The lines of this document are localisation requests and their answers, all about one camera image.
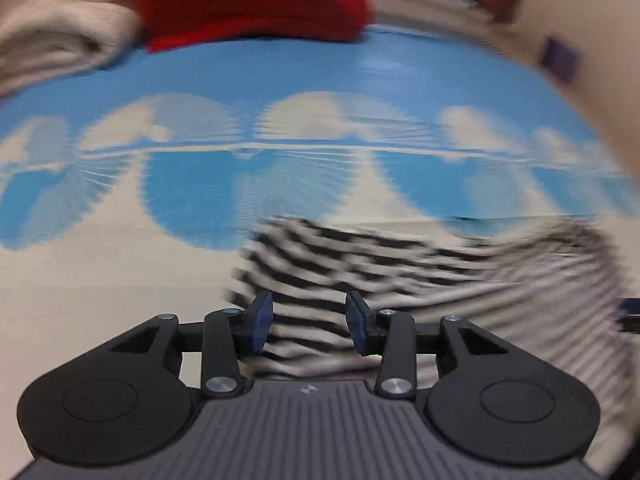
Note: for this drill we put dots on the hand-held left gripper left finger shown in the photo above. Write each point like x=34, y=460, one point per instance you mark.
x=261, y=320

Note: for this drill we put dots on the red folded blanket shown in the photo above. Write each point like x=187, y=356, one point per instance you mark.
x=250, y=0

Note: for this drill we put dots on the purple paper bag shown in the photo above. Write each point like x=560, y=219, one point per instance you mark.
x=561, y=59

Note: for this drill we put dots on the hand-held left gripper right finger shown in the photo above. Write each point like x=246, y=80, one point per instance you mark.
x=357, y=322

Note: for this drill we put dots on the blue printed bed sheet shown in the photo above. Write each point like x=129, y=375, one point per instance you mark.
x=300, y=75

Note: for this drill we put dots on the striped hoodie with white vest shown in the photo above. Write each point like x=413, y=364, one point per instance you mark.
x=400, y=270

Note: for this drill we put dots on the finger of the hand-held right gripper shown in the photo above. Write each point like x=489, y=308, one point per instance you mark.
x=630, y=315

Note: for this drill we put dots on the cream folded quilt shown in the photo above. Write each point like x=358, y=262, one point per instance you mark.
x=55, y=15

